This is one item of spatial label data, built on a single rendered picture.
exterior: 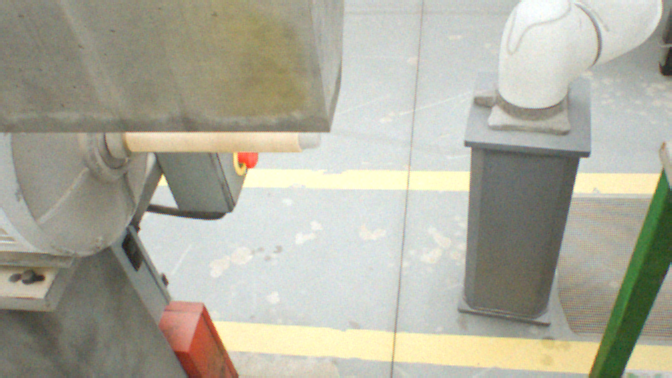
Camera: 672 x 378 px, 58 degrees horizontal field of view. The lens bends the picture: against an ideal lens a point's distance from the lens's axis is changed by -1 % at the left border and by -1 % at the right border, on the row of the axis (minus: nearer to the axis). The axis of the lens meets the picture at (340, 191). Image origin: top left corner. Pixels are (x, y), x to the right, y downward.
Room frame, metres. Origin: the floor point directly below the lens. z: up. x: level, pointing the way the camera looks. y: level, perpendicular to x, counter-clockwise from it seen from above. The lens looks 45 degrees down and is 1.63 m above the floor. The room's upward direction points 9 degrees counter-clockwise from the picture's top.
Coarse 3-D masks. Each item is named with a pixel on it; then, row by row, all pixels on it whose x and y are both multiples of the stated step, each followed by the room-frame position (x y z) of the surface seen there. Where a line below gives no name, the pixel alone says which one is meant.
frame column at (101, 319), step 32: (96, 256) 0.62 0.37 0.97; (96, 288) 0.58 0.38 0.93; (128, 288) 0.64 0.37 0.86; (0, 320) 0.47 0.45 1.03; (32, 320) 0.48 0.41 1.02; (64, 320) 0.51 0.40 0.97; (96, 320) 0.55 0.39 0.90; (128, 320) 0.60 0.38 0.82; (0, 352) 0.49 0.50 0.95; (32, 352) 0.47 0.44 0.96; (64, 352) 0.48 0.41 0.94; (96, 352) 0.52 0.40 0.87; (128, 352) 0.57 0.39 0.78; (160, 352) 0.62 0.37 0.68
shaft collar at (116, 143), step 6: (108, 138) 0.50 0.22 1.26; (114, 138) 0.50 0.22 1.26; (120, 138) 0.50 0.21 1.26; (108, 144) 0.50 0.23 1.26; (114, 144) 0.50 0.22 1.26; (120, 144) 0.50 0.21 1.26; (126, 144) 0.50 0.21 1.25; (108, 150) 0.50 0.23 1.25; (114, 150) 0.50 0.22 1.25; (120, 150) 0.50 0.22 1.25; (126, 150) 0.50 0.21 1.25; (114, 156) 0.50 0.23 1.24; (120, 156) 0.50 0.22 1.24; (126, 156) 0.50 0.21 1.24; (132, 156) 0.50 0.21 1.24
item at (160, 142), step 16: (128, 144) 0.50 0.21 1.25; (144, 144) 0.50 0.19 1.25; (160, 144) 0.49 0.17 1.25; (176, 144) 0.49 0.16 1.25; (192, 144) 0.48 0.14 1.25; (208, 144) 0.48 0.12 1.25; (224, 144) 0.47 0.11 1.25; (240, 144) 0.47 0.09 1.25; (256, 144) 0.47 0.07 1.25; (272, 144) 0.46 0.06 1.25; (288, 144) 0.46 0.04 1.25
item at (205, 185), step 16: (160, 160) 0.73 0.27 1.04; (176, 160) 0.72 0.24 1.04; (192, 160) 0.71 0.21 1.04; (208, 160) 0.71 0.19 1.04; (224, 160) 0.73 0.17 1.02; (176, 176) 0.72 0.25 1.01; (192, 176) 0.72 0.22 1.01; (208, 176) 0.71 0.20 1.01; (224, 176) 0.71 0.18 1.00; (240, 176) 0.76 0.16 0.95; (176, 192) 0.73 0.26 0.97; (192, 192) 0.72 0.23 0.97; (208, 192) 0.71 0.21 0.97; (224, 192) 0.71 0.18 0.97; (240, 192) 0.74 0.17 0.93; (160, 208) 0.74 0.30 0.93; (176, 208) 0.75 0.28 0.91; (192, 208) 0.72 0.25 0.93; (208, 208) 0.72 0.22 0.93; (224, 208) 0.71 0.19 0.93
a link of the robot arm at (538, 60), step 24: (528, 0) 1.14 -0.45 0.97; (552, 0) 1.12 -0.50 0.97; (528, 24) 1.08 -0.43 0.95; (552, 24) 1.06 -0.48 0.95; (576, 24) 1.07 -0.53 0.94; (504, 48) 1.11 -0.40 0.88; (528, 48) 1.06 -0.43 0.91; (552, 48) 1.04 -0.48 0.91; (576, 48) 1.06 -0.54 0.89; (504, 72) 1.10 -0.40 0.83; (528, 72) 1.05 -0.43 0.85; (552, 72) 1.04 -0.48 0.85; (576, 72) 1.06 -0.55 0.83; (504, 96) 1.09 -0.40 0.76; (528, 96) 1.05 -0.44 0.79; (552, 96) 1.04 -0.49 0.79
